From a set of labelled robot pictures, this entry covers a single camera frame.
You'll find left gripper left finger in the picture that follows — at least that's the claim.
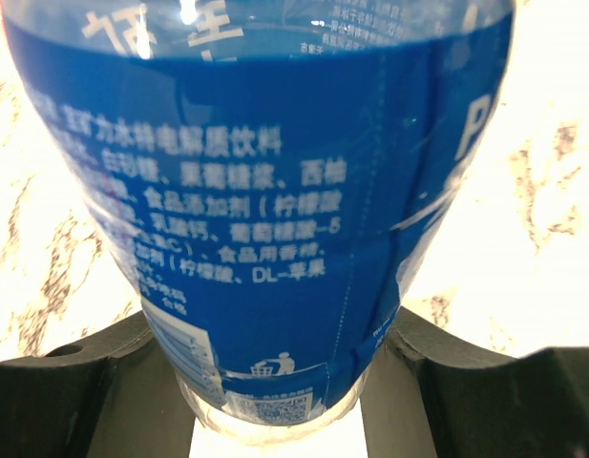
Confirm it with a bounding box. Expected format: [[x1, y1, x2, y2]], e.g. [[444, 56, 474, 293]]
[[0, 313, 195, 457]]

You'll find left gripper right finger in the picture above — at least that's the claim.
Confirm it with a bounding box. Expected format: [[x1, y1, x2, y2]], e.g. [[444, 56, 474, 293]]
[[361, 308, 589, 457]]

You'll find clear bottle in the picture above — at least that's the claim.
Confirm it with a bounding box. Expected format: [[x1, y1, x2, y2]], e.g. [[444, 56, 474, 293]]
[[1, 1, 515, 444]]

